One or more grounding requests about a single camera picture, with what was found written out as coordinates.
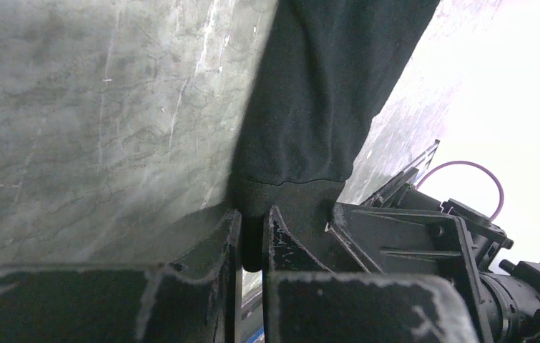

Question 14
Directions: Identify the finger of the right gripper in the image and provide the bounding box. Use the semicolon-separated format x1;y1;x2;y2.
360;139;441;208

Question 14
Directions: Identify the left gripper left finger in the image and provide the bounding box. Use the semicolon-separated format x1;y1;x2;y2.
0;210;242;342

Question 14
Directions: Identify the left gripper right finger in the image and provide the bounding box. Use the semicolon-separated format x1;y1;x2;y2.
263;207;479;342

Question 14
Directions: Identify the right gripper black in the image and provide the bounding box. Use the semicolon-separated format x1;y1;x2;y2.
330;187;540;342

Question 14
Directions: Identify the black underwear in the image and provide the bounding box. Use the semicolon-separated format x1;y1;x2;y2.
227;1;438;272

